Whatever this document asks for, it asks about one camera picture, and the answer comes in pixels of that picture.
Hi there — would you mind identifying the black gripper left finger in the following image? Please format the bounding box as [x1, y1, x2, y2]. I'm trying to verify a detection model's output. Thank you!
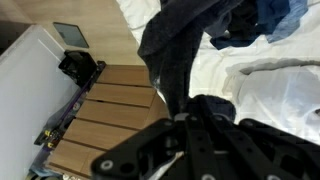
[91, 113, 221, 180]

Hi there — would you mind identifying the wooden chest of drawers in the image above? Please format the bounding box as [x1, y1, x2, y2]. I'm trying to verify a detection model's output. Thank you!
[44, 64, 172, 180]

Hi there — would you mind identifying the black bag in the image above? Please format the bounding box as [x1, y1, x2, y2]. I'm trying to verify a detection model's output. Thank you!
[58, 49, 100, 88]

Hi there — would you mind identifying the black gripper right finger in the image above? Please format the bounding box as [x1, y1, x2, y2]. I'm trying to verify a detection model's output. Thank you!
[203, 114, 320, 180]

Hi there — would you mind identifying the grey blue sweatshirt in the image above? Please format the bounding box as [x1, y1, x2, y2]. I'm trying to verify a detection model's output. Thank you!
[203, 0, 268, 51]

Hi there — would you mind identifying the grey merino sock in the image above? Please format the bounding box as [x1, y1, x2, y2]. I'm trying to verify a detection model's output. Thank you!
[137, 0, 246, 123]

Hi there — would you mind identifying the grey floor scale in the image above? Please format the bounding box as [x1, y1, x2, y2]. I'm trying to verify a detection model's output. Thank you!
[52, 21, 90, 50]

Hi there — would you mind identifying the purple black long board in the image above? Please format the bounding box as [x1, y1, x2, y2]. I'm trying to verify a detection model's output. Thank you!
[33, 60, 108, 156]

